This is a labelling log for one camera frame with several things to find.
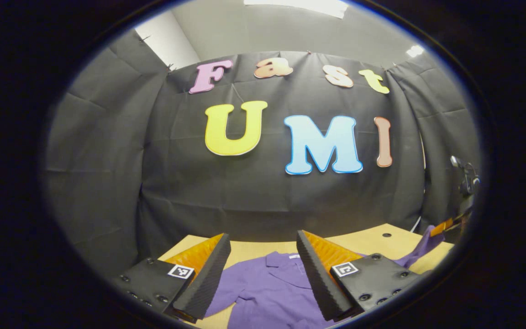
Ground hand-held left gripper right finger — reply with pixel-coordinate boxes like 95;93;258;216
296;230;423;322

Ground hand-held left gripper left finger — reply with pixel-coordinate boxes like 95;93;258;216
112;233;231;323

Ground purple shirt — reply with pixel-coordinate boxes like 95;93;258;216
204;225;446;329

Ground black backdrop cloth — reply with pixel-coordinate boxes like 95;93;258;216
44;30;482;275

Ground ceiling light panel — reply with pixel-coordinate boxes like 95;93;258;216
244;0;349;19

